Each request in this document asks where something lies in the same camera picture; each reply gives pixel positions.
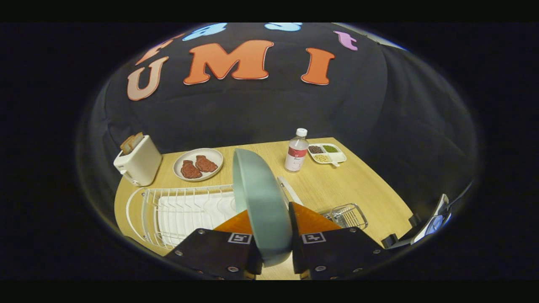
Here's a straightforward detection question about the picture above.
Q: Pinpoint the black backdrop cloth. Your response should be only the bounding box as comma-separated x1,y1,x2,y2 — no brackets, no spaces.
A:
78,22,478,236

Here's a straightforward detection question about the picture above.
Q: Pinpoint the white wire dish rack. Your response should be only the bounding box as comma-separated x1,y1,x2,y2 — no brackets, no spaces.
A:
125,176,304,251

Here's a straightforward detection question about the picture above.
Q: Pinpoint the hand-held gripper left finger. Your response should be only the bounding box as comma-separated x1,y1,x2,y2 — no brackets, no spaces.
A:
163,209,264,281

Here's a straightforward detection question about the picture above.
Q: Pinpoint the pale green plate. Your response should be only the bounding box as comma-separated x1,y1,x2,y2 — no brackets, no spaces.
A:
232,148,294,268

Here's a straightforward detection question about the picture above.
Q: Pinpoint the white toaster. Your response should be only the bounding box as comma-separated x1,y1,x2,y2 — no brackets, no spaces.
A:
113,135,163,187

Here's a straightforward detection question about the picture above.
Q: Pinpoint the clear plastic water bottle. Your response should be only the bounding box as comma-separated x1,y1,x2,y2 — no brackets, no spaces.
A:
284,128,310,173

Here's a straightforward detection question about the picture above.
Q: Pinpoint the small metal wire basket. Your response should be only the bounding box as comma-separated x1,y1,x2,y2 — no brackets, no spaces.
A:
322,203,369,231

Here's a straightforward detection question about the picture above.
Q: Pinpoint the beige plate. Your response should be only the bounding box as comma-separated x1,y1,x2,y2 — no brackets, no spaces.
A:
173,148,224,182

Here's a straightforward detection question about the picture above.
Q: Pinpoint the white divided seed dish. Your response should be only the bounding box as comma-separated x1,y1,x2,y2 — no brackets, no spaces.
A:
307,143,347,167

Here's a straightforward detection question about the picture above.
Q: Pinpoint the red meat piece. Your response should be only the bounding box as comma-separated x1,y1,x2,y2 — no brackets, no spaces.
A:
181,160,203,179
195,155,219,173

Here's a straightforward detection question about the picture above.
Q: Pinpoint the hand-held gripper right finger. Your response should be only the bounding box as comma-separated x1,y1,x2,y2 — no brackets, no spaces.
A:
288,202,395,281

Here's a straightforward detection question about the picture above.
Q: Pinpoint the black stand with white device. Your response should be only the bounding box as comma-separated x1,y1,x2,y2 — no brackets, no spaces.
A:
381,194,452,250

